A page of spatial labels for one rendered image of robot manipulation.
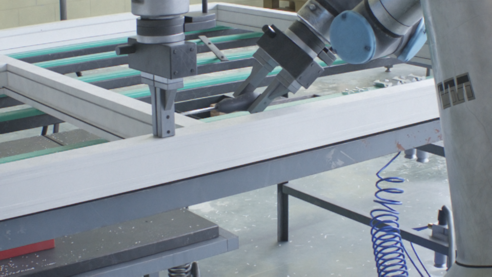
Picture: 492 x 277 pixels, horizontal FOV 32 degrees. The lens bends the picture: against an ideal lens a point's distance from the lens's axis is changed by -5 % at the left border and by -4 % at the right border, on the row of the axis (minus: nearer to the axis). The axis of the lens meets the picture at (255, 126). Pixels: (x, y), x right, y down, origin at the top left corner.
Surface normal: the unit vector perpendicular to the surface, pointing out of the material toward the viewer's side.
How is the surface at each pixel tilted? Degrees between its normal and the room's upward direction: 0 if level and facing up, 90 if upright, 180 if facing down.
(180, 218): 0
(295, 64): 57
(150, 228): 0
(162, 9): 90
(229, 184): 90
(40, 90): 90
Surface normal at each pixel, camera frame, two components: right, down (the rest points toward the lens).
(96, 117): -0.79, 0.17
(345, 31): -0.63, 0.25
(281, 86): -0.49, -0.35
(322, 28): 0.14, 0.23
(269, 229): -0.01, -0.97
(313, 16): -0.29, -0.15
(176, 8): 0.61, 0.19
